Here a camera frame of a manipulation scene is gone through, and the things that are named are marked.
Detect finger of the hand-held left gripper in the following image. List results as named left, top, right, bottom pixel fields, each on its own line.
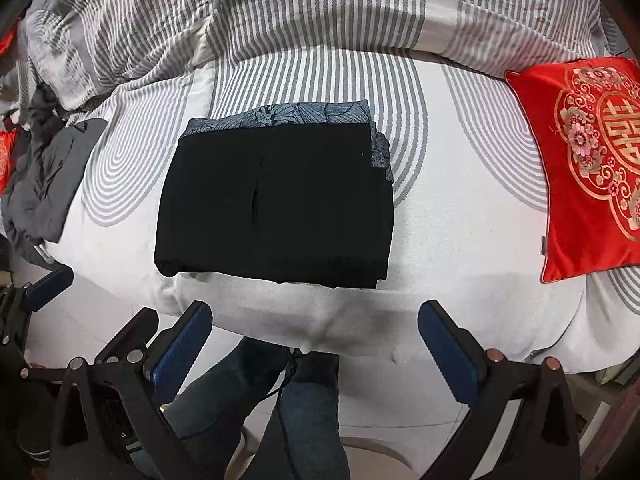
left=25, top=266, right=75, bottom=312
left=95, top=307, right=160, bottom=366

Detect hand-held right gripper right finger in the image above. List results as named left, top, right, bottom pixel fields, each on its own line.
left=417, top=299, right=596, bottom=480

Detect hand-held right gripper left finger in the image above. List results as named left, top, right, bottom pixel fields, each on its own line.
left=47, top=301, right=214, bottom=480

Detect black pants with blue waistband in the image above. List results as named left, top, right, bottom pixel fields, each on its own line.
left=153, top=100, right=396, bottom=290

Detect person's left leg in jeans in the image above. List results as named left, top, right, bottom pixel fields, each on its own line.
left=132, top=335, right=301, bottom=480

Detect person's leg in jeans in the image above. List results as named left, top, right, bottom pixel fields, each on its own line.
left=132, top=335, right=301, bottom=480
left=255, top=350, right=351, bottom=480

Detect dark grey clothes pile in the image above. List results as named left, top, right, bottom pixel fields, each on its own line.
left=0, top=80, right=109, bottom=267

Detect person's right leg in jeans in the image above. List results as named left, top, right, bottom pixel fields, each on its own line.
left=255, top=350, right=351, bottom=480

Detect large red embroidered cushion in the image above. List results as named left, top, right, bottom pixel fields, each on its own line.
left=504, top=56, right=640, bottom=285

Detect dark wooden furniture edge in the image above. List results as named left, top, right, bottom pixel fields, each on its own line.
left=575, top=355, right=640, bottom=480

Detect grey white striped duvet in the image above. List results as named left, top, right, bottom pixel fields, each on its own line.
left=22, top=0, right=621, bottom=111

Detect black cable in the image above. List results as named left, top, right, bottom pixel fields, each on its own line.
left=260, top=347, right=308, bottom=480

